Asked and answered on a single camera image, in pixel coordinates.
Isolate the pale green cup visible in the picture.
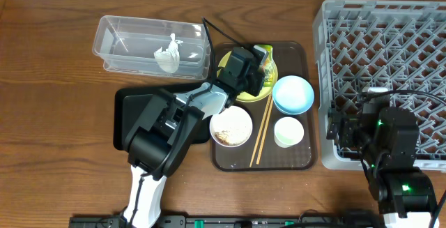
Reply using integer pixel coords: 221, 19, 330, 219
274, 116, 305, 148

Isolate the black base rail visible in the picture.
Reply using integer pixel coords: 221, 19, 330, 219
68, 213, 384, 228

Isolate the grey dishwasher rack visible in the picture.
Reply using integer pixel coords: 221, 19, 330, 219
313, 0, 445, 172

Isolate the green orange snack wrapper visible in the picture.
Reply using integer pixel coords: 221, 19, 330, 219
255, 45, 277, 87

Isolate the white tissue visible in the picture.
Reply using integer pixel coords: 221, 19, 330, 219
154, 33, 183, 74

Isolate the yellow plate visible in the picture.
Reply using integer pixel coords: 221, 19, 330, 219
236, 63, 278, 102

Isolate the black plastic tray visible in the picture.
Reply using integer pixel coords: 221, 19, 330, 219
113, 82, 201, 151

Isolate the pink-white rice bowl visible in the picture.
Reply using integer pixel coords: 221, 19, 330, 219
210, 106, 253, 148

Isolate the brown serving tray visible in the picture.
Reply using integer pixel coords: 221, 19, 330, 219
210, 41, 317, 172

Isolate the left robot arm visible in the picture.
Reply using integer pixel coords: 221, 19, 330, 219
121, 45, 269, 227

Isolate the light blue bowl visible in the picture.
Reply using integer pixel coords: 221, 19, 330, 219
272, 75, 315, 115

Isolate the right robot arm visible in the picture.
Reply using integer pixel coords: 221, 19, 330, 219
326, 106, 445, 227

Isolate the clear plastic waste bin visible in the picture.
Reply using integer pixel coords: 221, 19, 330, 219
93, 15, 210, 80

